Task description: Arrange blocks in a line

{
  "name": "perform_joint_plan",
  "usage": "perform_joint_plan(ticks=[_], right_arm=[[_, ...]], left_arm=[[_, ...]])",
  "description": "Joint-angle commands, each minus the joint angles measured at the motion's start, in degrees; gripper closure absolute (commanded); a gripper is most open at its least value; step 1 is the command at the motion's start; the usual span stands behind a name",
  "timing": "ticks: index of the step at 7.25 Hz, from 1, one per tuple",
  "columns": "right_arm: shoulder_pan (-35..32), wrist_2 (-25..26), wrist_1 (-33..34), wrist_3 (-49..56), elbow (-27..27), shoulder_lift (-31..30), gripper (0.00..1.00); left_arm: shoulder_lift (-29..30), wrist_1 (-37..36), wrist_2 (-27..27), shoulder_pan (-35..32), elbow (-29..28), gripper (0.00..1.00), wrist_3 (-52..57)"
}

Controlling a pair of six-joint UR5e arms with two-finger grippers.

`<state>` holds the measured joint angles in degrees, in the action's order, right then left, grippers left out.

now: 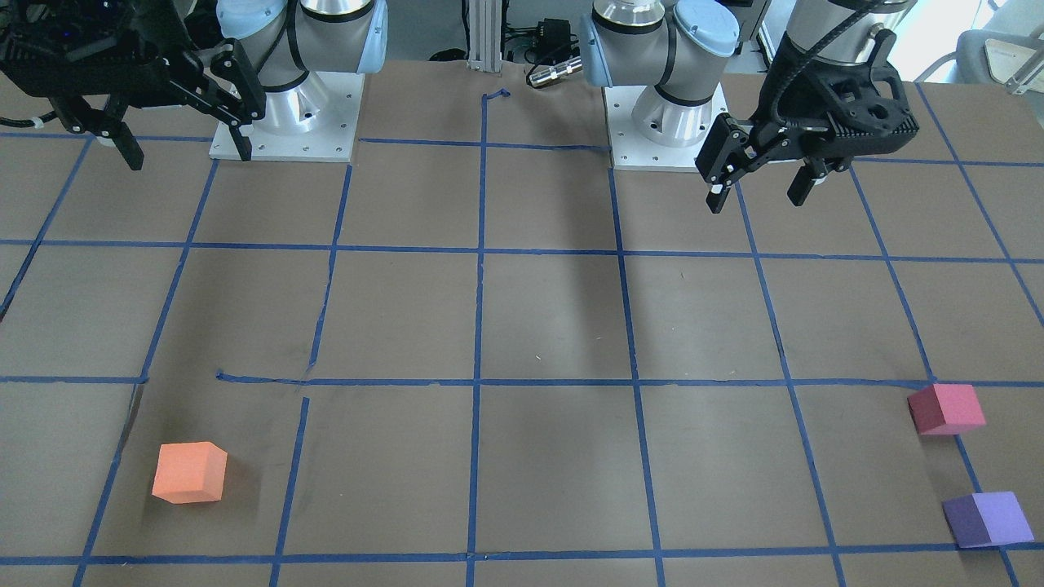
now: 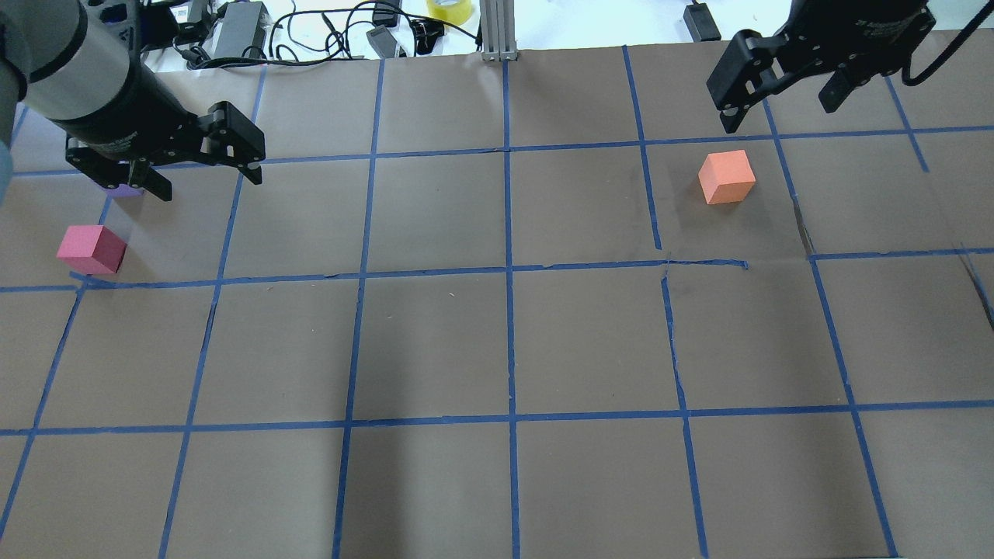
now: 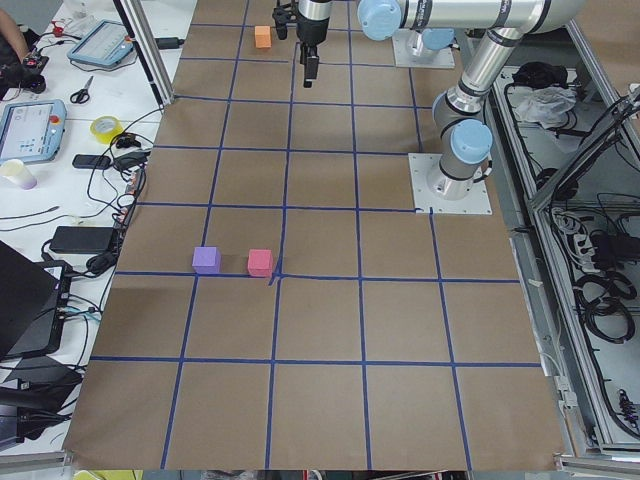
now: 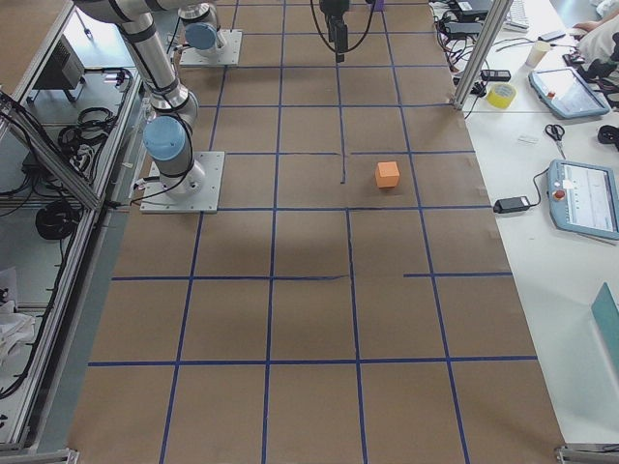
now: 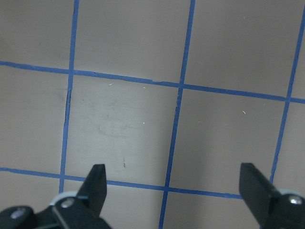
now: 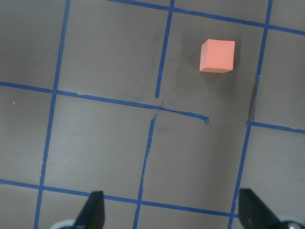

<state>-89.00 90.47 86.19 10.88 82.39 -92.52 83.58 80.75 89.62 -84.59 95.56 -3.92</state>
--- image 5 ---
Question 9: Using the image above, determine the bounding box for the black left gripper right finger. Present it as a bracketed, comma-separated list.
[239, 163, 305, 229]

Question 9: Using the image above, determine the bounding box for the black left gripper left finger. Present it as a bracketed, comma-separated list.
[52, 164, 107, 229]

